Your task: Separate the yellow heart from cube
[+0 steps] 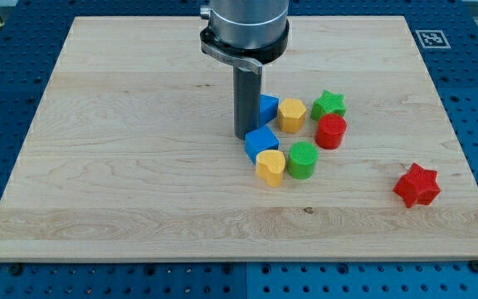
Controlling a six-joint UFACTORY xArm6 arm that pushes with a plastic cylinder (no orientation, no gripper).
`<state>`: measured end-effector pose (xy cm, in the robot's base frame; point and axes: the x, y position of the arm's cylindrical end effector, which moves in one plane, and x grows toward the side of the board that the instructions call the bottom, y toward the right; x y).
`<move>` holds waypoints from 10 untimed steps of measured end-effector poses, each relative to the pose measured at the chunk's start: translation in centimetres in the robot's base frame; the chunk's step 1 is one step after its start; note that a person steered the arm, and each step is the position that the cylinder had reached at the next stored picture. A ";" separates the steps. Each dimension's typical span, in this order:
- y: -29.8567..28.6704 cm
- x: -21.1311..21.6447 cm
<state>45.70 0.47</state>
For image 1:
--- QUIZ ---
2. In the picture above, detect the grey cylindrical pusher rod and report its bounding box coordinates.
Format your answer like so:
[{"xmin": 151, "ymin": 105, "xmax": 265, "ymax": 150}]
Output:
[{"xmin": 233, "ymin": 67, "xmax": 261, "ymax": 140}]

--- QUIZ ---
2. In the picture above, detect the green star block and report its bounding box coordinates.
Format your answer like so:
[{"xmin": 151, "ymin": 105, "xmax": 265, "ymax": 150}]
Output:
[{"xmin": 310, "ymin": 90, "xmax": 346, "ymax": 120}]

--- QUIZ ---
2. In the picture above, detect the white fiducial marker tag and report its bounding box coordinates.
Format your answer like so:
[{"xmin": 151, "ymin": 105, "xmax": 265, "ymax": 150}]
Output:
[{"xmin": 415, "ymin": 29, "xmax": 451, "ymax": 49}]

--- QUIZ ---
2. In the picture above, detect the yellow hexagon block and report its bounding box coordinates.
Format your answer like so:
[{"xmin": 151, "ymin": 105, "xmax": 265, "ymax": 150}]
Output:
[{"xmin": 276, "ymin": 98, "xmax": 307, "ymax": 133}]

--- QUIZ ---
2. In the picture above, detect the yellow heart block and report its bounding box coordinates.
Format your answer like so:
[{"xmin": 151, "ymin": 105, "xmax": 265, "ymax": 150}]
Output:
[{"xmin": 255, "ymin": 149, "xmax": 285, "ymax": 187}]

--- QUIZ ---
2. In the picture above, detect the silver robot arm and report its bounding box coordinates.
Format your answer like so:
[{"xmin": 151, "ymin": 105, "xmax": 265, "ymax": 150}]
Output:
[{"xmin": 200, "ymin": 0, "xmax": 290, "ymax": 140}]

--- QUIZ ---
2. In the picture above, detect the green cylinder block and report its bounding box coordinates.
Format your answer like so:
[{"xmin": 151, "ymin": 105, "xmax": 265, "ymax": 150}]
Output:
[{"xmin": 287, "ymin": 141, "xmax": 319, "ymax": 179}]

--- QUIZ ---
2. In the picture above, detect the blue cube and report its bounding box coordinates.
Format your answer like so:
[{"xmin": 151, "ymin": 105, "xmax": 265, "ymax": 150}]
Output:
[{"xmin": 245, "ymin": 125, "xmax": 280, "ymax": 164}]

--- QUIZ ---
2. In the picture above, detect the red star block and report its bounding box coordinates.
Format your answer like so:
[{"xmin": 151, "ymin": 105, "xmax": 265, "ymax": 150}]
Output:
[{"xmin": 393, "ymin": 163, "xmax": 441, "ymax": 208}]

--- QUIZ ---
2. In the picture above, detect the light wooden board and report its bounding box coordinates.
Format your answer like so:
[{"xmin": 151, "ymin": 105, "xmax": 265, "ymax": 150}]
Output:
[{"xmin": 0, "ymin": 16, "xmax": 478, "ymax": 262}]

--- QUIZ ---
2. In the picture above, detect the blue block behind rod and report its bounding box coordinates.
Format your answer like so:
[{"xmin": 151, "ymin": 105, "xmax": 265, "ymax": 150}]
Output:
[{"xmin": 259, "ymin": 94, "xmax": 279, "ymax": 125}]

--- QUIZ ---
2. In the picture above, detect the red cylinder block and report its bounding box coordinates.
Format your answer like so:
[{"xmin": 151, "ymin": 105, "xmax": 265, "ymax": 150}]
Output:
[{"xmin": 315, "ymin": 114, "xmax": 347, "ymax": 150}]

